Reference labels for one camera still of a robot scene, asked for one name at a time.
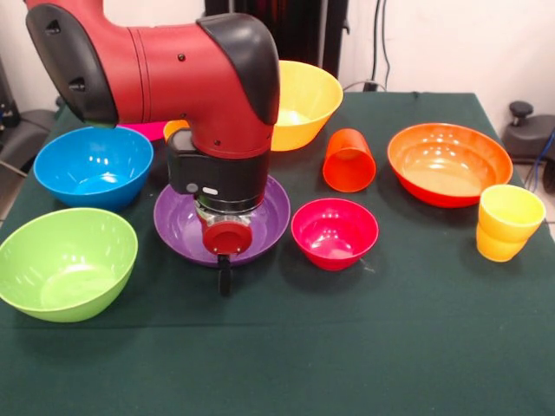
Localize blue bowl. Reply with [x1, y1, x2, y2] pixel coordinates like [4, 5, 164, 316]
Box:
[33, 125, 155, 213]

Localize small crimson bowl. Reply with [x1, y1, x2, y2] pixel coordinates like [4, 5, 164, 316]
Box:
[290, 198, 381, 272]

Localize dark green tablecloth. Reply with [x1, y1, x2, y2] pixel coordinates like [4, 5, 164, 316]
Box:
[0, 90, 555, 416]

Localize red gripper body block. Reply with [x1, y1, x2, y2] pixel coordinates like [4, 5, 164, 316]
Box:
[202, 218, 254, 257]

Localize blue cable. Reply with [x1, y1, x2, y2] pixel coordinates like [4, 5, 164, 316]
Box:
[531, 129, 555, 192]

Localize shallow red-orange bowl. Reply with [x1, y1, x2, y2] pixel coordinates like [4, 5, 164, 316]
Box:
[387, 122, 514, 210]

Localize orange cup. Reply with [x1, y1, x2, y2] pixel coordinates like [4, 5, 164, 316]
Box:
[162, 119, 191, 142]

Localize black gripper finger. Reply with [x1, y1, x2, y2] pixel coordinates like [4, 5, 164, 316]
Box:
[217, 254, 234, 298]

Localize black device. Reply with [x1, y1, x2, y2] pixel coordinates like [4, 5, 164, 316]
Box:
[0, 55, 19, 129]

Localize purple bowl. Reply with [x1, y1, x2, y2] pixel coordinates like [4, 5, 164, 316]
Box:
[153, 174, 291, 268]

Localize red-orange cup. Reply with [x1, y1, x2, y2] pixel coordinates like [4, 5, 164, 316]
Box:
[322, 127, 377, 194]

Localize black hanging cables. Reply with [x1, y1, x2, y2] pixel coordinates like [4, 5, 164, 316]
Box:
[369, 0, 394, 93]

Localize large pink bowl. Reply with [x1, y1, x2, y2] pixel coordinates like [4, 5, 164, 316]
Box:
[115, 121, 168, 142]

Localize large yellow-orange bowl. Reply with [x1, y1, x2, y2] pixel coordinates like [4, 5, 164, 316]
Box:
[271, 60, 344, 153]

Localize yellow cup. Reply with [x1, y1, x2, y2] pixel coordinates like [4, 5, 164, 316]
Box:
[475, 184, 547, 263]

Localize green bowl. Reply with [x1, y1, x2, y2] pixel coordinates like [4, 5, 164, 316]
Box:
[0, 207, 140, 324]

